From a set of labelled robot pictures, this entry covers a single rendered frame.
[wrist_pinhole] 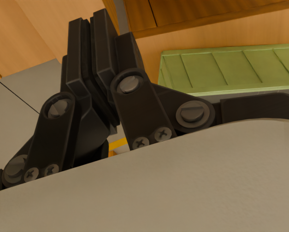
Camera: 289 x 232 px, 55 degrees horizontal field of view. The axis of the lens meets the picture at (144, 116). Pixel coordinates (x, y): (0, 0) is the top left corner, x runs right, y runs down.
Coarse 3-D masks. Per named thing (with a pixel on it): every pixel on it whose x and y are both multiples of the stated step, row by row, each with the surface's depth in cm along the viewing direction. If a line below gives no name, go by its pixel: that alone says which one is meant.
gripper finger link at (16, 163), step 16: (80, 32) 11; (80, 48) 10; (64, 64) 11; (80, 64) 9; (64, 80) 10; (80, 80) 9; (80, 96) 9; (96, 96) 10; (96, 112) 9; (112, 112) 11; (80, 128) 9; (96, 128) 10; (112, 128) 11; (80, 144) 9; (96, 144) 10; (16, 160) 8; (80, 160) 9; (16, 176) 8
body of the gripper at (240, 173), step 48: (192, 144) 6; (240, 144) 5; (288, 144) 5; (0, 192) 6; (48, 192) 6; (96, 192) 6; (144, 192) 5; (192, 192) 5; (240, 192) 5; (288, 192) 4
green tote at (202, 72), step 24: (216, 48) 75; (240, 48) 75; (264, 48) 76; (288, 48) 76; (168, 72) 69; (192, 72) 68; (216, 72) 69; (240, 72) 69; (264, 72) 69; (288, 72) 70
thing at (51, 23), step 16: (16, 0) 48; (32, 0) 48; (48, 0) 49; (64, 0) 49; (80, 0) 49; (96, 0) 50; (112, 0) 64; (32, 16) 50; (48, 16) 51; (64, 16) 51; (80, 16) 52; (112, 16) 56; (48, 32) 53; (64, 32) 54; (64, 48) 56
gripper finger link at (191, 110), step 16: (96, 16) 11; (96, 32) 10; (112, 32) 11; (128, 32) 11; (96, 48) 10; (112, 48) 10; (128, 48) 10; (96, 64) 9; (112, 64) 9; (128, 64) 10; (96, 80) 9; (160, 96) 8; (176, 96) 8; (192, 96) 8; (176, 112) 8; (192, 112) 8; (208, 112) 7; (176, 128) 8; (192, 128) 7
